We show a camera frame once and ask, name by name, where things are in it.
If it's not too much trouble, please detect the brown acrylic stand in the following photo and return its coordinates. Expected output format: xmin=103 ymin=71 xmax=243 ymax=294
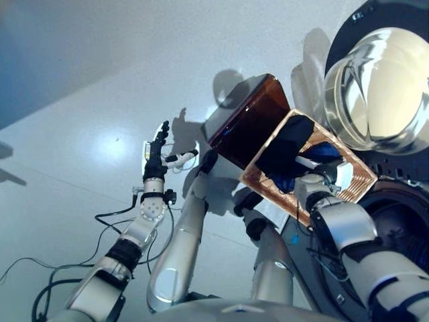
xmin=200 ymin=73 xmax=291 ymax=170

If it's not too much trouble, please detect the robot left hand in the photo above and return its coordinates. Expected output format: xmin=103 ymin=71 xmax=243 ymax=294
xmin=143 ymin=120 xmax=198 ymax=184

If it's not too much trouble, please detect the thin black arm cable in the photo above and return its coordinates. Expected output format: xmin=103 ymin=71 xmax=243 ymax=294
xmin=306 ymin=246 xmax=351 ymax=281

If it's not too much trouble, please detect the rectangular wicker laundry basket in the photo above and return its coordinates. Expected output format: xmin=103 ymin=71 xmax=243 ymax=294
xmin=239 ymin=109 xmax=379 ymax=227

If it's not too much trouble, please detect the dark grey washing machine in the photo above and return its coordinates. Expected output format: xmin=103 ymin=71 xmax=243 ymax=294
xmin=281 ymin=150 xmax=429 ymax=322

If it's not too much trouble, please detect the large black garment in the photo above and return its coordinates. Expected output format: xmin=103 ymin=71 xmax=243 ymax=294
xmin=256 ymin=115 xmax=316 ymax=182

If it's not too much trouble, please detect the silver robot right leg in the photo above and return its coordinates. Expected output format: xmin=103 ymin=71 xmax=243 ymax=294
xmin=234 ymin=193 xmax=296 ymax=306

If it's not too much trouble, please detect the grey robot torso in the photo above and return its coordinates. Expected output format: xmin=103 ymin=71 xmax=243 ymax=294
xmin=143 ymin=298 xmax=353 ymax=322

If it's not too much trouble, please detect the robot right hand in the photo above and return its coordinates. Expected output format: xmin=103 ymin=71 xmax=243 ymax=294
xmin=296 ymin=154 xmax=353 ymax=194

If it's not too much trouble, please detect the silver robot left leg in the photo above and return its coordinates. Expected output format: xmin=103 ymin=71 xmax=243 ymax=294
xmin=146 ymin=149 xmax=219 ymax=313

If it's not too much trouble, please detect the blue garment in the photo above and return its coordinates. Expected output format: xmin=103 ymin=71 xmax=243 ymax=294
xmin=274 ymin=142 xmax=339 ymax=194

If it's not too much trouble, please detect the silver robot leg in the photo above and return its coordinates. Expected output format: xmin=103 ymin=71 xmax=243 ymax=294
xmin=146 ymin=149 xmax=219 ymax=313
xmin=234 ymin=193 xmax=296 ymax=306

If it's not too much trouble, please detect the round glass washer door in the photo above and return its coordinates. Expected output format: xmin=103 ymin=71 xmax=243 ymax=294
xmin=291 ymin=0 xmax=429 ymax=155

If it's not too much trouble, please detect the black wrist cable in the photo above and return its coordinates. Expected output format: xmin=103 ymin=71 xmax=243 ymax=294
xmin=0 ymin=197 xmax=175 ymax=322

